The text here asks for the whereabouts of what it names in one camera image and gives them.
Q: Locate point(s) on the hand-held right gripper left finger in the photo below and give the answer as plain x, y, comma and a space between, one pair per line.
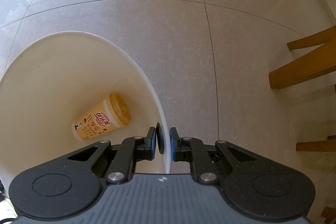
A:
152, 145

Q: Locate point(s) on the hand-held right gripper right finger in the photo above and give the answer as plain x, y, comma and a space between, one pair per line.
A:
173, 146

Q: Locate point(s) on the white plastic bin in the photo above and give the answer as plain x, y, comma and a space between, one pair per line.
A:
52, 77

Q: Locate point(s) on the wooden chair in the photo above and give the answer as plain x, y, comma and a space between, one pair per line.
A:
302, 69

